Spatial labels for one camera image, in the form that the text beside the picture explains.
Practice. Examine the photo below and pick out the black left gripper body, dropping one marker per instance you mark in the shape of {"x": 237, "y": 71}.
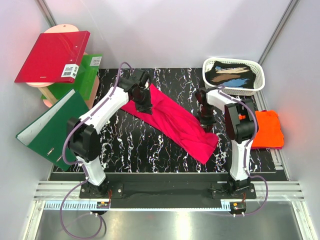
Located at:
{"x": 143, "y": 102}

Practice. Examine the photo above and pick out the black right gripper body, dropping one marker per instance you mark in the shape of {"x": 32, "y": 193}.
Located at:
{"x": 206, "y": 116}

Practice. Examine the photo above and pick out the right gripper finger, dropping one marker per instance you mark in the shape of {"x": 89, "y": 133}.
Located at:
{"x": 210, "y": 128}
{"x": 206, "y": 128}

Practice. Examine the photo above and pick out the magenta pink t shirt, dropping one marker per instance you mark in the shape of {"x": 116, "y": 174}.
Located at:
{"x": 177, "y": 124}

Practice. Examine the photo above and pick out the white plastic basket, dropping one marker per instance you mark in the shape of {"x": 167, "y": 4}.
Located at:
{"x": 257, "y": 69}

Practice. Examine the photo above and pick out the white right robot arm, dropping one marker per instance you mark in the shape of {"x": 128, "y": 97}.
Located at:
{"x": 241, "y": 127}

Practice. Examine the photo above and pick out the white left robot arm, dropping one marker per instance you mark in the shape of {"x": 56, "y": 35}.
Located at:
{"x": 83, "y": 133}

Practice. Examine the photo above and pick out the black printed t shirt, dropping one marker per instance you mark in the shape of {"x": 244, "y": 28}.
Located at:
{"x": 231, "y": 75}

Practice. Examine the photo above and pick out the light green folder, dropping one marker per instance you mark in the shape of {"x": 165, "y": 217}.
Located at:
{"x": 84, "y": 81}

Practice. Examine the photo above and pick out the orange folded t shirt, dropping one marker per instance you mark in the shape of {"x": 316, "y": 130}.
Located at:
{"x": 269, "y": 134}

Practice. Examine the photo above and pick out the pink wooden stool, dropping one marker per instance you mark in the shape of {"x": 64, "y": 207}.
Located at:
{"x": 47, "y": 96}

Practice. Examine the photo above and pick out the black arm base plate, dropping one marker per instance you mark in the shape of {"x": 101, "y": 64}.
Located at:
{"x": 120, "y": 190}

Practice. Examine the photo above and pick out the red ring binder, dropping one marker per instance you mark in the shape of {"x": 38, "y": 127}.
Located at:
{"x": 54, "y": 58}

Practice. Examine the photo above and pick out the dark green ring binder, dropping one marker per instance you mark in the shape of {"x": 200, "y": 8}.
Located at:
{"x": 46, "y": 135}

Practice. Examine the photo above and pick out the aluminium frame rail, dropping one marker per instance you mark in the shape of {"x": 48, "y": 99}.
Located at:
{"x": 66, "y": 194}

